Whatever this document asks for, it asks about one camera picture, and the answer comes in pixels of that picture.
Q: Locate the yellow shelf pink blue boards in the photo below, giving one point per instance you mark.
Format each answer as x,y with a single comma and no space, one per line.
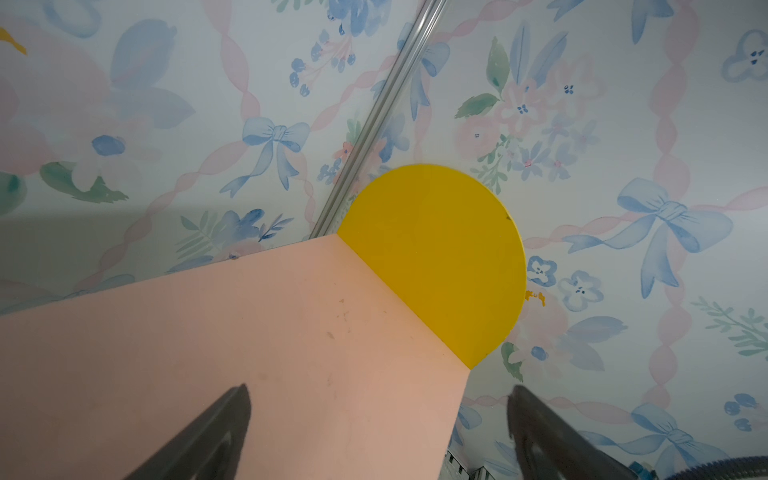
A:
355,347

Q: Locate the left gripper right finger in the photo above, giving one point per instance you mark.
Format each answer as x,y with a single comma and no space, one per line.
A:
546,447

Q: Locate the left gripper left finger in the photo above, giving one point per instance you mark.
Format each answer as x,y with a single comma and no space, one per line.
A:
209,447

